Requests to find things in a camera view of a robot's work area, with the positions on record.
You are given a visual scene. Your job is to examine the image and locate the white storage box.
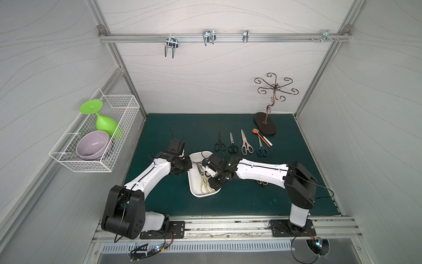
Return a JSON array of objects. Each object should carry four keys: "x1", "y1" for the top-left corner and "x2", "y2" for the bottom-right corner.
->
[{"x1": 187, "y1": 151, "x2": 220, "y2": 198}]

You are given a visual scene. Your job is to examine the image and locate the black handled steel scissors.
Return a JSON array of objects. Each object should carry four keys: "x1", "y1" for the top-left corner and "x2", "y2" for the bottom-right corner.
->
[{"x1": 228, "y1": 132, "x2": 238, "y2": 154}]

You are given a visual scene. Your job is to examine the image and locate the large black scissors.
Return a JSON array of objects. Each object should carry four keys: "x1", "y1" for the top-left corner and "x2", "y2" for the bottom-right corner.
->
[{"x1": 214, "y1": 131, "x2": 226, "y2": 152}]

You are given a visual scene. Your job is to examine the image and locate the pink scissors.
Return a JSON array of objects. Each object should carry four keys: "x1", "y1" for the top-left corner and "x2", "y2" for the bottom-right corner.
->
[{"x1": 241, "y1": 129, "x2": 254, "y2": 156}]

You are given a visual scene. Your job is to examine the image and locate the black yellow handled scissors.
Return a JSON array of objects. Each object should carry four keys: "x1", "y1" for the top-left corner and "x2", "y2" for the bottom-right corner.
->
[{"x1": 257, "y1": 180, "x2": 269, "y2": 186}]

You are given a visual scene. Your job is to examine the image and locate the blue yellow handled scissors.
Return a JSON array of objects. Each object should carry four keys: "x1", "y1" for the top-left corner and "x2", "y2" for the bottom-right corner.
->
[{"x1": 257, "y1": 135, "x2": 268, "y2": 157}]

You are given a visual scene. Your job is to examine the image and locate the cream white scissors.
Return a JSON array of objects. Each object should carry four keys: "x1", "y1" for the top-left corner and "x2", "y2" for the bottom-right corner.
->
[{"x1": 200, "y1": 173, "x2": 213, "y2": 195}]

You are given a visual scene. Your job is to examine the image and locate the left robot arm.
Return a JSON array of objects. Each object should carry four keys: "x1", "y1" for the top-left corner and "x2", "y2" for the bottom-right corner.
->
[{"x1": 101, "y1": 152, "x2": 192, "y2": 239}]

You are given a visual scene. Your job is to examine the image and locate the orange spoon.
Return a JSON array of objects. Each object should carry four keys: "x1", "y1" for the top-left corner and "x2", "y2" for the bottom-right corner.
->
[{"x1": 252, "y1": 129, "x2": 272, "y2": 147}]

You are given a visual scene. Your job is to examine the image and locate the brown metal hook stand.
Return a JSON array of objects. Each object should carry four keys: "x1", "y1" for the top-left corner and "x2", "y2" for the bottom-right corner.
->
[{"x1": 254, "y1": 73, "x2": 300, "y2": 135}]

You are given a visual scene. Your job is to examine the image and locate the white vent strip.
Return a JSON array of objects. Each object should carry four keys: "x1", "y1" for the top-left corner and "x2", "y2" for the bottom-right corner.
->
[{"x1": 101, "y1": 240, "x2": 294, "y2": 255}]

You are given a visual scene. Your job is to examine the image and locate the green plastic goblet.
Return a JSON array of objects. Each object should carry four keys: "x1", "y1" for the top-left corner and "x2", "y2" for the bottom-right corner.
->
[{"x1": 80, "y1": 100, "x2": 123, "y2": 139}]

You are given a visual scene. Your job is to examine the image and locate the lilac bowl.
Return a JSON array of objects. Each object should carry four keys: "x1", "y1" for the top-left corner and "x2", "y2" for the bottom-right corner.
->
[{"x1": 76, "y1": 130, "x2": 111, "y2": 161}]

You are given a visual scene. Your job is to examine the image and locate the double prong metal hook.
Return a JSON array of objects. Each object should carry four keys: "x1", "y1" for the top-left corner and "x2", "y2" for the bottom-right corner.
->
[{"x1": 164, "y1": 37, "x2": 179, "y2": 58}]

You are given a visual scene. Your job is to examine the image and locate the looped metal hook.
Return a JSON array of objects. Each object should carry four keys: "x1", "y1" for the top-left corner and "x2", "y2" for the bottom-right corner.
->
[{"x1": 202, "y1": 30, "x2": 216, "y2": 46}]

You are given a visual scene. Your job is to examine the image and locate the small metal hook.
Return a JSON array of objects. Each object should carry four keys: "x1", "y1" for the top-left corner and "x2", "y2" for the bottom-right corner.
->
[{"x1": 242, "y1": 30, "x2": 249, "y2": 43}]

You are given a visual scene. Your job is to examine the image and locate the right end metal hook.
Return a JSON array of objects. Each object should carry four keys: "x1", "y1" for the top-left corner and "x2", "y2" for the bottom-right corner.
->
[{"x1": 310, "y1": 30, "x2": 340, "y2": 44}]

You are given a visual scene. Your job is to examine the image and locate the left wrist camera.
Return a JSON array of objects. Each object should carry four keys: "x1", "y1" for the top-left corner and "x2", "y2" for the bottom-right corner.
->
[{"x1": 167, "y1": 139, "x2": 185, "y2": 156}]

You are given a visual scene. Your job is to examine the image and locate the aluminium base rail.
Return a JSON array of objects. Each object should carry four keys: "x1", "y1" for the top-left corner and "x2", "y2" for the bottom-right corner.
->
[{"x1": 91, "y1": 216, "x2": 363, "y2": 244}]

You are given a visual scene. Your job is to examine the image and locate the white wire basket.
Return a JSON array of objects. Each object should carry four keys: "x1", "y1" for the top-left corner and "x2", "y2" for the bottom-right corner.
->
[{"x1": 49, "y1": 90, "x2": 140, "y2": 173}]

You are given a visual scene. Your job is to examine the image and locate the aluminium top rail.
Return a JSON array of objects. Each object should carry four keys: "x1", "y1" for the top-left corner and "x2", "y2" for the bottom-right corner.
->
[{"x1": 99, "y1": 32, "x2": 352, "y2": 44}]

